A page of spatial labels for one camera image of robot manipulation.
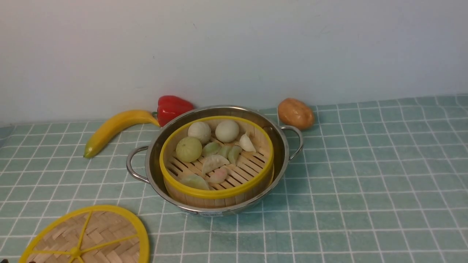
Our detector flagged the bamboo steamer basket yellow rim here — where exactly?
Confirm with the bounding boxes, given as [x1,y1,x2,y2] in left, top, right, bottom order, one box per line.
[159,115,274,208]

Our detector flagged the woven bamboo steamer lid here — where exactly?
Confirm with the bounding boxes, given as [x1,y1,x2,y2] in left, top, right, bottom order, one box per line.
[19,205,150,263]

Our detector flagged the stainless steel pot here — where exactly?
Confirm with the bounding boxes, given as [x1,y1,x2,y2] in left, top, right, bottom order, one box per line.
[127,105,303,217]

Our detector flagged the cream round bun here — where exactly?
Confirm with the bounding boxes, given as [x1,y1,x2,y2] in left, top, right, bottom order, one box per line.
[215,119,239,143]

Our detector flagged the white dumpling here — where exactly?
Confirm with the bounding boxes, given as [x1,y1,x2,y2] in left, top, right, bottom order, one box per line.
[239,132,256,152]
[201,155,230,175]

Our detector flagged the green right dumpling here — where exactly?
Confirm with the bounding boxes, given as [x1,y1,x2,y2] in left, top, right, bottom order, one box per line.
[227,145,243,165]

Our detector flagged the small green dumpling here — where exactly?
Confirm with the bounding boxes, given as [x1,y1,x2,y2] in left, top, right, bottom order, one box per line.
[201,141,221,157]

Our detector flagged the white round bun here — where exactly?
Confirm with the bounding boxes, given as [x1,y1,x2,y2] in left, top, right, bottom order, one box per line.
[187,121,212,145]

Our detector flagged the white centre dumpling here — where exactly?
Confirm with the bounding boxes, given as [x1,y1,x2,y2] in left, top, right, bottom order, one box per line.
[201,155,230,175]

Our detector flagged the pink dumpling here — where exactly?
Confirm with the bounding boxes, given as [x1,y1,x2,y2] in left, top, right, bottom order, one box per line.
[207,167,229,184]

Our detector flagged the green round bun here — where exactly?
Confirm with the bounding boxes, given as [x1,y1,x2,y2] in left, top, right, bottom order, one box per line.
[175,137,203,163]

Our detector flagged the brown potato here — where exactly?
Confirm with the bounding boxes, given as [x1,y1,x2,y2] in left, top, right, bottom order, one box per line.
[277,97,315,130]

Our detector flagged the pale green front dumpling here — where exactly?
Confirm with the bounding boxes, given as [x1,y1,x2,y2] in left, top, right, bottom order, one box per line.
[179,174,210,190]

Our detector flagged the red bell pepper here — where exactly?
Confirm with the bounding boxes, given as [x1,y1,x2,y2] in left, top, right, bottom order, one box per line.
[156,95,195,127]

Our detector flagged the yellow banana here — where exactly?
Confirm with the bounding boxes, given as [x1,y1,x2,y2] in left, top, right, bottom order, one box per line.
[83,110,162,159]

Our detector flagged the green checkered tablecloth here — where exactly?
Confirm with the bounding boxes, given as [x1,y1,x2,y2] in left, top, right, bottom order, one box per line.
[0,94,468,263]

